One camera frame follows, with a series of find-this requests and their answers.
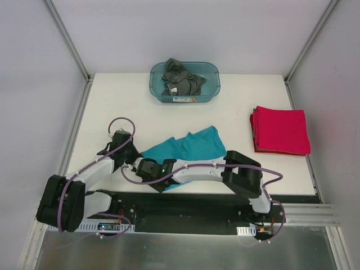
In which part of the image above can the teal t shirt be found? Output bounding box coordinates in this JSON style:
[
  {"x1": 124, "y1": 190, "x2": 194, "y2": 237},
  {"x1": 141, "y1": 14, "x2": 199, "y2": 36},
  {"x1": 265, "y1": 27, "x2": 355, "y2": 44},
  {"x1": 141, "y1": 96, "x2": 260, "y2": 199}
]
[{"x1": 140, "y1": 125, "x2": 227, "y2": 192}]

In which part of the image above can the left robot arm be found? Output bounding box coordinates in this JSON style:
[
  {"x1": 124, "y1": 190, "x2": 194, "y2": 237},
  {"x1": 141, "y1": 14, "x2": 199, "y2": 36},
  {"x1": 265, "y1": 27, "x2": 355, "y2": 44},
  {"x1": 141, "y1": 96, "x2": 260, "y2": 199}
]
[{"x1": 36, "y1": 130, "x2": 141, "y2": 232}]

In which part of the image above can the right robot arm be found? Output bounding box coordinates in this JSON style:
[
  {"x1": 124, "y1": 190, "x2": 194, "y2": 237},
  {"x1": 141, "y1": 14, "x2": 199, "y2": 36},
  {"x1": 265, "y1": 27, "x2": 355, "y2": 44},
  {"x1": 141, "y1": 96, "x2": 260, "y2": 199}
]
[{"x1": 132, "y1": 151, "x2": 273, "y2": 222}]

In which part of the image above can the teal plastic bin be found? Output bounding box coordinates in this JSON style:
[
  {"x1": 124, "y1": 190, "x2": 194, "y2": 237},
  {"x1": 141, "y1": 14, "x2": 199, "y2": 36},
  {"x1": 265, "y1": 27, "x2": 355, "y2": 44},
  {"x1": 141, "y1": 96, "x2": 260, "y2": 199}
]
[{"x1": 149, "y1": 61, "x2": 221, "y2": 103}]

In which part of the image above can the dark grey crumpled shirt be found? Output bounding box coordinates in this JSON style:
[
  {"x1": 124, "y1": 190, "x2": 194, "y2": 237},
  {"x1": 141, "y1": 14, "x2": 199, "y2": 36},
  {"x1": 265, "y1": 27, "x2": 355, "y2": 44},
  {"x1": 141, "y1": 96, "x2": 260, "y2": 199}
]
[{"x1": 161, "y1": 58, "x2": 206, "y2": 96}]

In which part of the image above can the folded red t shirt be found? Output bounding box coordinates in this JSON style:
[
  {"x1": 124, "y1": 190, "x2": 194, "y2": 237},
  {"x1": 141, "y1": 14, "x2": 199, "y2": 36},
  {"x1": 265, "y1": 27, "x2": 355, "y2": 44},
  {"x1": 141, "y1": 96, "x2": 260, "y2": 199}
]
[{"x1": 250, "y1": 106, "x2": 311, "y2": 156}]

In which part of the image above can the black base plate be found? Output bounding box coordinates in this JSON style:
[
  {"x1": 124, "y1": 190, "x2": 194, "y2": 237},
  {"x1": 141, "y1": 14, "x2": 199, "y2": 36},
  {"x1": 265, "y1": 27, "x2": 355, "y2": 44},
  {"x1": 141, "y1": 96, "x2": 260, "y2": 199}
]
[{"x1": 91, "y1": 192, "x2": 286, "y2": 235}]

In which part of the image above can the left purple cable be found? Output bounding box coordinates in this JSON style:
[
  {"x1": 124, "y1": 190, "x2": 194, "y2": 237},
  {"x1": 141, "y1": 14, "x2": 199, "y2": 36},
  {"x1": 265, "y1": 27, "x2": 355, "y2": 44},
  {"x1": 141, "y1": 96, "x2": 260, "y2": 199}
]
[{"x1": 44, "y1": 116, "x2": 137, "y2": 250}]

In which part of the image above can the left white cable duct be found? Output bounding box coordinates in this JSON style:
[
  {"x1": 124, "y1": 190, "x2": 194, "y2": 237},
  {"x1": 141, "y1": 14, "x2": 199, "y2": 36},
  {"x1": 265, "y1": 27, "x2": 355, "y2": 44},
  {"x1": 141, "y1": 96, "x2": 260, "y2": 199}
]
[{"x1": 46, "y1": 221, "x2": 136, "y2": 233}]

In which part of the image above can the white cable duct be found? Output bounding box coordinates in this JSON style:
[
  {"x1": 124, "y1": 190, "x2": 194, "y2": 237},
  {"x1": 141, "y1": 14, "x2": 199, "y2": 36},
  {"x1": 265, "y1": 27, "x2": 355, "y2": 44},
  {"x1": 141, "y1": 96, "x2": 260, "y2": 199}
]
[
  {"x1": 236, "y1": 225, "x2": 257, "y2": 237},
  {"x1": 46, "y1": 221, "x2": 136, "y2": 233}
]

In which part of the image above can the left aluminium frame post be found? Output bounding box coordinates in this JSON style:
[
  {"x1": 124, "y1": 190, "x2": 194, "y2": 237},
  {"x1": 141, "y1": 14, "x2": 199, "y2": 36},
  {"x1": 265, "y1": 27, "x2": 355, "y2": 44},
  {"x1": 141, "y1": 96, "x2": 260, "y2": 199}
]
[{"x1": 42, "y1": 0, "x2": 91, "y2": 82}]

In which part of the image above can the aluminium frame post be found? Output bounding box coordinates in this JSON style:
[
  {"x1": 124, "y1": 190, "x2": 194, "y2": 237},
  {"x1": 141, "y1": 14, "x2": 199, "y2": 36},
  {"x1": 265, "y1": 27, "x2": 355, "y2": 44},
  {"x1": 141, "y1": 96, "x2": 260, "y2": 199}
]
[
  {"x1": 42, "y1": 0, "x2": 91, "y2": 82},
  {"x1": 283, "y1": 0, "x2": 340, "y2": 84}
]

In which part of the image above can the right white cable duct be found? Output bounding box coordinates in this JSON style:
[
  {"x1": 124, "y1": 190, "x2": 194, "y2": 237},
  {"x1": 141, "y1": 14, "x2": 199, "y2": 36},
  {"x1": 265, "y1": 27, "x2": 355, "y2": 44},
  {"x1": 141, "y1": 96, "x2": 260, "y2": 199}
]
[{"x1": 236, "y1": 225, "x2": 257, "y2": 237}]

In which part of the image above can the aluminium front rail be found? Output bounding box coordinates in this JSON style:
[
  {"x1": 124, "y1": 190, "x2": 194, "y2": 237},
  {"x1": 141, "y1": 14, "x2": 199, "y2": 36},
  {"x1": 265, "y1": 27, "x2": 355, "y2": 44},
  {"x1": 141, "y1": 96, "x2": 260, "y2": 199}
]
[{"x1": 35, "y1": 197, "x2": 340, "y2": 226}]

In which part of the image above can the right aluminium frame post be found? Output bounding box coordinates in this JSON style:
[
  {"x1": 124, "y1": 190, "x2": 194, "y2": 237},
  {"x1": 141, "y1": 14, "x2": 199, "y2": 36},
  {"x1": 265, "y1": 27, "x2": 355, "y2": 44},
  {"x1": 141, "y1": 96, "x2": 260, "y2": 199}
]
[{"x1": 283, "y1": 0, "x2": 340, "y2": 84}]

